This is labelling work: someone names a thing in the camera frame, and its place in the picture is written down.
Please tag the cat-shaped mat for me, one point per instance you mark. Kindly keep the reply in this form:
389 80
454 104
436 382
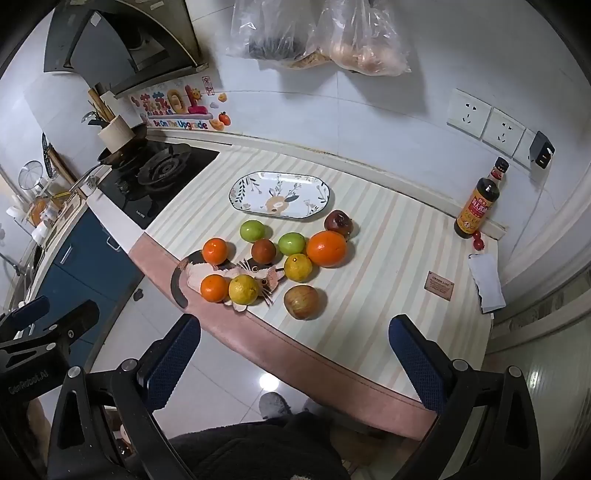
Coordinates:
201 273

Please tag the white folded cloth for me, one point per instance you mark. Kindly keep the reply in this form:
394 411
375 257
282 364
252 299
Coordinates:
487 281

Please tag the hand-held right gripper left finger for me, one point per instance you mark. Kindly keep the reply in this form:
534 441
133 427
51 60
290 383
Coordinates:
171 360

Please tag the blue kitchen cabinet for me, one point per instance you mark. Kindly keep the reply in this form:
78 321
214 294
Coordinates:
83 267

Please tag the kitchen utensils bundle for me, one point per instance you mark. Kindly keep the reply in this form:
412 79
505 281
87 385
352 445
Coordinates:
99 108

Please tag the small orange tangerine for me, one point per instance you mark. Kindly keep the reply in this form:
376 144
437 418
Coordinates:
214 250
213 287

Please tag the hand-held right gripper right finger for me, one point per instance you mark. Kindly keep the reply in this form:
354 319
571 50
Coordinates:
415 364

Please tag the dark soy sauce bottle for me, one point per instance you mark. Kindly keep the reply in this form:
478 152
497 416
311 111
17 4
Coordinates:
478 203

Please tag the dark reddish-brown round fruit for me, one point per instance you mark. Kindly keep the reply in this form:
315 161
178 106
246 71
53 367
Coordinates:
263 249

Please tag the grey range hood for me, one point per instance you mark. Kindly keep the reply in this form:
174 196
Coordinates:
92 41

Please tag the brown kiwi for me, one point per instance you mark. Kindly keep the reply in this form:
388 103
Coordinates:
301 302

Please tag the white paper roll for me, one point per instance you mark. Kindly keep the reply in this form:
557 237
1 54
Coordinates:
115 133

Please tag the large orange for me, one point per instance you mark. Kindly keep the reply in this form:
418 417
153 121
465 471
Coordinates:
326 249

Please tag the black plug-in charger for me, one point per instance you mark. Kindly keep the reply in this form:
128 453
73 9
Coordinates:
541 150

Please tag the striped table cover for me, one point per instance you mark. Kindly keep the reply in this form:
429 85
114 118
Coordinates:
383 267

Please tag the person's dark clothing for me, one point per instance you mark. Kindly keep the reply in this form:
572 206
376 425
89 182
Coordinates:
258 447

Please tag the dark red apple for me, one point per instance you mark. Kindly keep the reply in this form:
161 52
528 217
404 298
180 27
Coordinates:
338 224

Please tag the clear plastic bag pale contents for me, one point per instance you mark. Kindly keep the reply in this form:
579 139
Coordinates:
364 41

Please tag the grey slipper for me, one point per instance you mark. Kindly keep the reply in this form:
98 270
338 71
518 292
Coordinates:
274 405

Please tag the yellow citrus fruit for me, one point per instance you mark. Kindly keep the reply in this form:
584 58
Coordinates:
243 290
298 267

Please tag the colourful wall sticker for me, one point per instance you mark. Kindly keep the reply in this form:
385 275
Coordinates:
180 108

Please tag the floral oval ceramic plate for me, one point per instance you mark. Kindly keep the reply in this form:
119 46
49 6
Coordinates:
258 184

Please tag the brown label tag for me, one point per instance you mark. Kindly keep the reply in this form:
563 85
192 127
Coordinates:
439 286

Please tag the black gas stove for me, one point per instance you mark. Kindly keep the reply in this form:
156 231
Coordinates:
161 175

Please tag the white wall outlet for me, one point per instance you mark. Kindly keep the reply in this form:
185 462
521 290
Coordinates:
468 113
503 131
521 150

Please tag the cluttered dish rack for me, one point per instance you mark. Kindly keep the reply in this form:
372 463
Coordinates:
46 212

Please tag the metal strainer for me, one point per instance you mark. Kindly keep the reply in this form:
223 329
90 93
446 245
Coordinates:
31 175

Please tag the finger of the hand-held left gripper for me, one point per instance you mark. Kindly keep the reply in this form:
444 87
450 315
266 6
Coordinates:
76 316
27 310

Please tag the clear plastic bag dark contents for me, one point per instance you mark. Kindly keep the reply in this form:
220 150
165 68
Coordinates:
272 32

